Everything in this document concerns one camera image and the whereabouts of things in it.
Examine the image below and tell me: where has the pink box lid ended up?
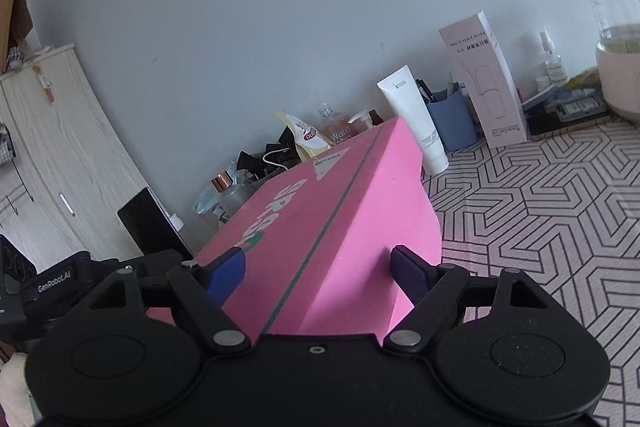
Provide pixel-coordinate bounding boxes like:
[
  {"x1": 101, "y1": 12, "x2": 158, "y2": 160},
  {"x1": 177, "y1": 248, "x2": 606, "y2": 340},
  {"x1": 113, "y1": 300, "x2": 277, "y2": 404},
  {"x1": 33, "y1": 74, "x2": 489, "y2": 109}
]
[{"x1": 144, "y1": 116, "x2": 443, "y2": 338}]

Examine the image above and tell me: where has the wooden wardrobe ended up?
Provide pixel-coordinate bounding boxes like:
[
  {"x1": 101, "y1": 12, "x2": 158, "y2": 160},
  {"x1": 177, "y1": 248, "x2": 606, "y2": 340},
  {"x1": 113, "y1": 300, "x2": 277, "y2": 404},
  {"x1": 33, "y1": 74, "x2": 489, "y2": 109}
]
[{"x1": 1, "y1": 44, "x2": 146, "y2": 271}]

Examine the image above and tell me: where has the black tablet screen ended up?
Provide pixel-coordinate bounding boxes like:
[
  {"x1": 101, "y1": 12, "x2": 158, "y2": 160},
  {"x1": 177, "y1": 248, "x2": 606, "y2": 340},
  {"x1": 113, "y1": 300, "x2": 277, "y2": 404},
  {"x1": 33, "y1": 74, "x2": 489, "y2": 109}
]
[{"x1": 117, "y1": 187, "x2": 193, "y2": 260}]

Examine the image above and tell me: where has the clear bottle copper cap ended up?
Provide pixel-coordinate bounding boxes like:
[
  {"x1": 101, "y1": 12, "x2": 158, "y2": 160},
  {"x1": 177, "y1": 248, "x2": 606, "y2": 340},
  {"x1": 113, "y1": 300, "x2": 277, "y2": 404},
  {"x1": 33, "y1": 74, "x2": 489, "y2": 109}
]
[{"x1": 212, "y1": 170, "x2": 254, "y2": 225}]

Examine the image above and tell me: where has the blue pen holder cup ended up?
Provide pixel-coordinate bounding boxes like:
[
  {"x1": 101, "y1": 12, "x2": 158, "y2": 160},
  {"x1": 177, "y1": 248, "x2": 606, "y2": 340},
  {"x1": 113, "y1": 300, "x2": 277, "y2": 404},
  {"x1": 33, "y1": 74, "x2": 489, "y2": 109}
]
[{"x1": 416, "y1": 79, "x2": 478, "y2": 153}]

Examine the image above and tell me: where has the black binder clips pile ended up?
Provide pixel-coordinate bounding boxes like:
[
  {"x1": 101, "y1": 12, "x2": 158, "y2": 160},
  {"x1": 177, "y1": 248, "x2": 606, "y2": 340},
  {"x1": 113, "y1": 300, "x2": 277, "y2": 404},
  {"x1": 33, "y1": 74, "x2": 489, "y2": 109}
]
[{"x1": 235, "y1": 128, "x2": 302, "y2": 183}]

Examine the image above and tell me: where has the white pump bottle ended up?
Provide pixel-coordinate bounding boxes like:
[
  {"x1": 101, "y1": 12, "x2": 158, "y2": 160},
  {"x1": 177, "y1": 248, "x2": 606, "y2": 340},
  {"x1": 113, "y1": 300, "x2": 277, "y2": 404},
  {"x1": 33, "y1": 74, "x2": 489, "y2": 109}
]
[{"x1": 348, "y1": 109, "x2": 384, "y2": 135}]

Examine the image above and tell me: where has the small clear spray bottle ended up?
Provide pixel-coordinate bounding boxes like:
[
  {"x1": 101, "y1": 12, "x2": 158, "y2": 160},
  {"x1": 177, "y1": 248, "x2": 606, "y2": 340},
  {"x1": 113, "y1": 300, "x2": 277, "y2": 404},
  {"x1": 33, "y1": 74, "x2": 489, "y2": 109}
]
[{"x1": 539, "y1": 30, "x2": 568, "y2": 88}]

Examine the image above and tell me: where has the orange liquid glass bottle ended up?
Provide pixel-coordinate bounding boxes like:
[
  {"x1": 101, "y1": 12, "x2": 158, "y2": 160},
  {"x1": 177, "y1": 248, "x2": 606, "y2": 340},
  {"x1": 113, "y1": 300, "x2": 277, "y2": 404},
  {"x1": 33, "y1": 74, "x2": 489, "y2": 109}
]
[{"x1": 318, "y1": 103, "x2": 358, "y2": 145}]

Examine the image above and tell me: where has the white cosmetic tube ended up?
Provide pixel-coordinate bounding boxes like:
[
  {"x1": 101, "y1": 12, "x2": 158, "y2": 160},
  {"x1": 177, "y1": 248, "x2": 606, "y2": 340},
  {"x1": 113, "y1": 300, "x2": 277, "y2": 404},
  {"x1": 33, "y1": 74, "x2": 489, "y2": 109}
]
[{"x1": 378, "y1": 65, "x2": 449, "y2": 176}]

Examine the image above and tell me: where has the tall white carton box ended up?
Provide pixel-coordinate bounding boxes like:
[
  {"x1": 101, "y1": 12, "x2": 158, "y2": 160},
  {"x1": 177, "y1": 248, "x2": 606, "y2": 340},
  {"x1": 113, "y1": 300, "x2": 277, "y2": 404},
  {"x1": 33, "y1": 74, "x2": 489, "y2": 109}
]
[{"x1": 439, "y1": 11, "x2": 528, "y2": 148}]

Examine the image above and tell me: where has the electric glass kettle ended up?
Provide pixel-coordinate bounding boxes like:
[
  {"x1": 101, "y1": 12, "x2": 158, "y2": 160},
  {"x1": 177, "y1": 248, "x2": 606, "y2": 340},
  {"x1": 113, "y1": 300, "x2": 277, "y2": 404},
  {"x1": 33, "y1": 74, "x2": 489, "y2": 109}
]
[{"x1": 588, "y1": 0, "x2": 640, "y2": 121}]

